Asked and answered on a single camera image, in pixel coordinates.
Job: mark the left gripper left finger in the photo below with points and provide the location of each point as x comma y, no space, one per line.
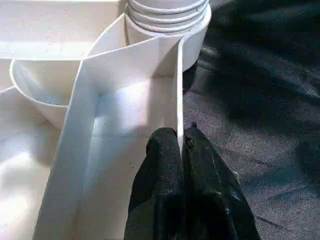
160,190

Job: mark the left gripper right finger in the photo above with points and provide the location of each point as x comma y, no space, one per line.
215,200

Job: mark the white plastic table top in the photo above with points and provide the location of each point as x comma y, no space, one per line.
112,75

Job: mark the white plastic table leg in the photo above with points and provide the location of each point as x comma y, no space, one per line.
167,15

